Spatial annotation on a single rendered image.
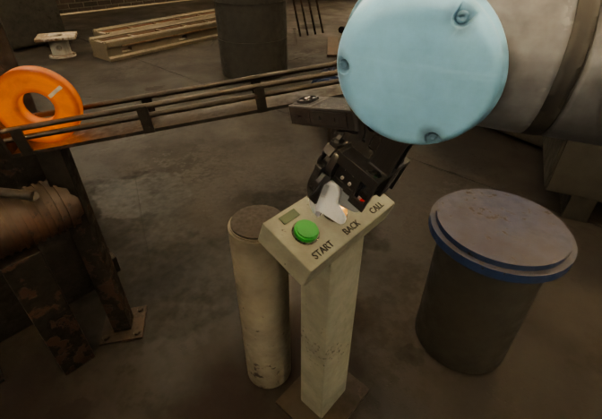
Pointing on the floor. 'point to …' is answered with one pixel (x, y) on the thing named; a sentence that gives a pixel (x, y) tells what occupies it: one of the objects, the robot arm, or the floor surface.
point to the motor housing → (30, 254)
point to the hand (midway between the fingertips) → (317, 206)
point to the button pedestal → (324, 304)
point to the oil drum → (251, 20)
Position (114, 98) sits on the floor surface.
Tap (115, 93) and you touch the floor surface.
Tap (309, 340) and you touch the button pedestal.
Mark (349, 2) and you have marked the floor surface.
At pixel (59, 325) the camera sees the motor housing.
